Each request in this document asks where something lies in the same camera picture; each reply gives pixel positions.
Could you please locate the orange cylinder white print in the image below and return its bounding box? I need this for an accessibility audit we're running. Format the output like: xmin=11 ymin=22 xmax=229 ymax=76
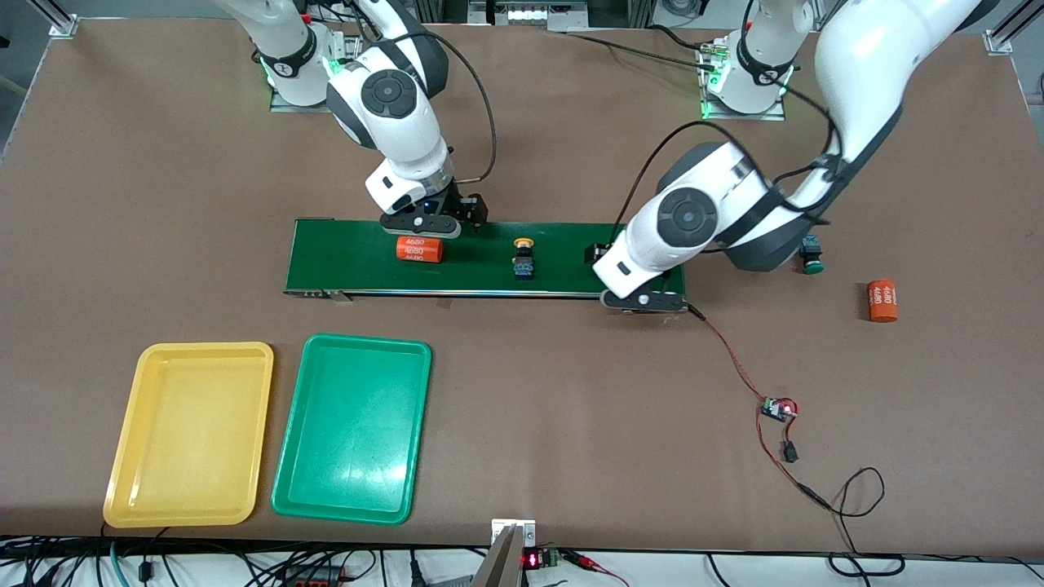
xmin=397 ymin=236 xmax=444 ymax=263
xmin=867 ymin=280 xmax=898 ymax=323

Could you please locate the green conveyor belt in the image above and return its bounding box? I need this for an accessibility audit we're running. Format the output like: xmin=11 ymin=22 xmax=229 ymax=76
xmin=283 ymin=218 xmax=690 ymax=315

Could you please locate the green plastic tray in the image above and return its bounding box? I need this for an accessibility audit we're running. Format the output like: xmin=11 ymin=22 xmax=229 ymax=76
xmin=271 ymin=333 xmax=433 ymax=525

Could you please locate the red clip lead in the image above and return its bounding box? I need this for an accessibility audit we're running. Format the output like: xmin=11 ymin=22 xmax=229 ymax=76
xmin=563 ymin=550 xmax=629 ymax=587

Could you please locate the yellow plastic tray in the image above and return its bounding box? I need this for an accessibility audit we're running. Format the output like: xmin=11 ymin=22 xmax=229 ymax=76
xmin=103 ymin=342 xmax=275 ymax=528

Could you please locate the red black power strip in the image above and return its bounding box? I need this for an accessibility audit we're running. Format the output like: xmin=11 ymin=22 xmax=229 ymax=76
xmin=281 ymin=567 xmax=343 ymax=587

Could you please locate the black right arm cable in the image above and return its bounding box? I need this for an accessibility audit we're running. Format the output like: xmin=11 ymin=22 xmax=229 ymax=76
xmin=412 ymin=29 xmax=498 ymax=184

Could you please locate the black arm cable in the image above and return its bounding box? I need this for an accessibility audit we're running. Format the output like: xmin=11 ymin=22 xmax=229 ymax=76
xmin=412 ymin=29 xmax=498 ymax=184
xmin=624 ymin=77 xmax=841 ymax=237

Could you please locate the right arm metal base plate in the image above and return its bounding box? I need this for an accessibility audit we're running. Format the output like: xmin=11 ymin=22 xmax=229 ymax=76
xmin=269 ymin=24 xmax=364 ymax=113

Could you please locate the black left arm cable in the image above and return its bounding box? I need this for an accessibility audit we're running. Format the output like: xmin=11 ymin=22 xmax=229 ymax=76
xmin=624 ymin=77 xmax=841 ymax=237

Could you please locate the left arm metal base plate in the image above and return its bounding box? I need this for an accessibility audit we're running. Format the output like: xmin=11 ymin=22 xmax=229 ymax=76
xmin=697 ymin=41 xmax=788 ymax=121

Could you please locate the aluminium frame with light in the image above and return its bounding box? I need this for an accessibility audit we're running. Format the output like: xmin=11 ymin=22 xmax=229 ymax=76
xmin=412 ymin=0 xmax=653 ymax=33

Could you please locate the black cable on table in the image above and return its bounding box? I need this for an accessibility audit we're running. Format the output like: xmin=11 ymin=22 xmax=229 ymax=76
xmin=563 ymin=31 xmax=719 ymax=70

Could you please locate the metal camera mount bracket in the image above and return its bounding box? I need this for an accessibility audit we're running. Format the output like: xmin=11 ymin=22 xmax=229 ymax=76
xmin=469 ymin=519 xmax=537 ymax=587

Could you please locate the thin black looped cable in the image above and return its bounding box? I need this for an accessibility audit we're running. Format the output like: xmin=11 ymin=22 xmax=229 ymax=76
xmin=803 ymin=466 xmax=906 ymax=576

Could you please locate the aluminium corner post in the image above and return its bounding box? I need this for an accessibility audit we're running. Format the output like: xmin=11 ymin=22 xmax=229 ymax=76
xmin=984 ymin=8 xmax=1029 ymax=54
xmin=29 ymin=0 xmax=80 ymax=38

